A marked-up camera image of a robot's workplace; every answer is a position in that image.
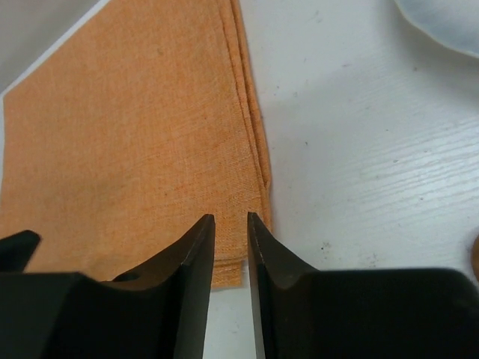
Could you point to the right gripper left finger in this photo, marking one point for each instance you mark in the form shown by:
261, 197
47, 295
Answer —
157, 309

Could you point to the white paper plate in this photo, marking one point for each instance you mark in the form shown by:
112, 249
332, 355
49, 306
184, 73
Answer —
451, 23

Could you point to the orange cloth napkin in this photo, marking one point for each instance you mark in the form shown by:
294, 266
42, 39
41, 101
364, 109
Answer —
143, 121

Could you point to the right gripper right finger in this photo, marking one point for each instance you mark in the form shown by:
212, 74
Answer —
302, 312

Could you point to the copper spoon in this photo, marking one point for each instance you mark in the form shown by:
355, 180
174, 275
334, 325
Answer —
475, 257

